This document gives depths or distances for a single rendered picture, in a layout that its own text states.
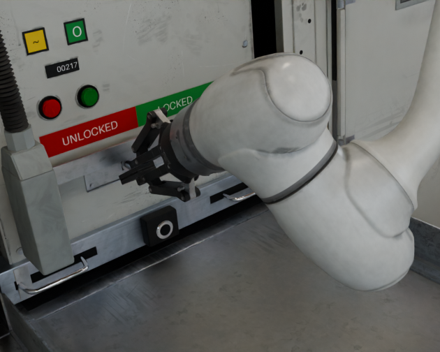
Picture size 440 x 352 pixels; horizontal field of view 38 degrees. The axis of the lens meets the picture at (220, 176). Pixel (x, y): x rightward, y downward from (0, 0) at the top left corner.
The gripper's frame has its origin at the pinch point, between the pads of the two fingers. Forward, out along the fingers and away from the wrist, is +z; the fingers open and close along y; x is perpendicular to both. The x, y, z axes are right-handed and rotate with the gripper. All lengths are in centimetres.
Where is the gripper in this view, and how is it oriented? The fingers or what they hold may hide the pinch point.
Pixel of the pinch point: (137, 172)
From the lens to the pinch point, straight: 96.4
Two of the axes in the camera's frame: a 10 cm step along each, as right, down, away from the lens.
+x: 7.9, -3.3, 5.2
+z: -4.9, 1.8, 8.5
